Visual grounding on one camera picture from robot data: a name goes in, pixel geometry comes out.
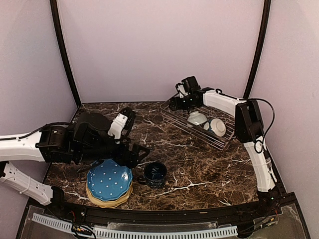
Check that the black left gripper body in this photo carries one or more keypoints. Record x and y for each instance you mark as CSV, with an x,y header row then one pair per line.
x,y
121,158

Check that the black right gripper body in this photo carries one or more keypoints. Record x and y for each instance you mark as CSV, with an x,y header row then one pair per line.
x,y
187,104

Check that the pale green ribbed bowl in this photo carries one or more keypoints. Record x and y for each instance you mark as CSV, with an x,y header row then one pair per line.
x,y
196,118

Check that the dark blue mug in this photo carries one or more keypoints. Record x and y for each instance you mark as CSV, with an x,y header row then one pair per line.
x,y
154,175

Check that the blue dotted plate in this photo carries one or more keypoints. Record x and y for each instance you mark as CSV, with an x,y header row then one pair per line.
x,y
108,181

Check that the white blue bowl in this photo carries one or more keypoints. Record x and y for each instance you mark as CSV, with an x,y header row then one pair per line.
x,y
217,126

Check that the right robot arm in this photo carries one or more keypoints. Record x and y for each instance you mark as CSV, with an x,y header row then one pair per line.
x,y
249,130

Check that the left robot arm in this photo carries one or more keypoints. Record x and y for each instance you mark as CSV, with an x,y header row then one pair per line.
x,y
92,138

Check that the small white cup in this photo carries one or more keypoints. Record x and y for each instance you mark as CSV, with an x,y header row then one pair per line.
x,y
207,126

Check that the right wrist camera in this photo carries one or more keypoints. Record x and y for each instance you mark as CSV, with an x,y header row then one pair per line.
x,y
187,86

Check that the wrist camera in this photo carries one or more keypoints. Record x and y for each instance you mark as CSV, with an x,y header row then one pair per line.
x,y
122,124
187,86

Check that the metal wire dish rack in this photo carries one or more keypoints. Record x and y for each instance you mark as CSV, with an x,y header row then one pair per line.
x,y
179,119

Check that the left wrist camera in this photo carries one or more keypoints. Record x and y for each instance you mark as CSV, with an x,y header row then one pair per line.
x,y
122,124

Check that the white slotted cable duct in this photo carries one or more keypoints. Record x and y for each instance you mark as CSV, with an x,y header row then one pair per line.
x,y
138,231

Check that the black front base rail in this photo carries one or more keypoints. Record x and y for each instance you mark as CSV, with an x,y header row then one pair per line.
x,y
239,215

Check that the black right corner post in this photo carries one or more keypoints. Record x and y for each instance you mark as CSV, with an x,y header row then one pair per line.
x,y
259,48

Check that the black corner post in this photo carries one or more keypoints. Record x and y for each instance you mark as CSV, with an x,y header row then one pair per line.
x,y
259,48
63,52

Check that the black left corner post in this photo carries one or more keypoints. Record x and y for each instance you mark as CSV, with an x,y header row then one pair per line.
x,y
63,52

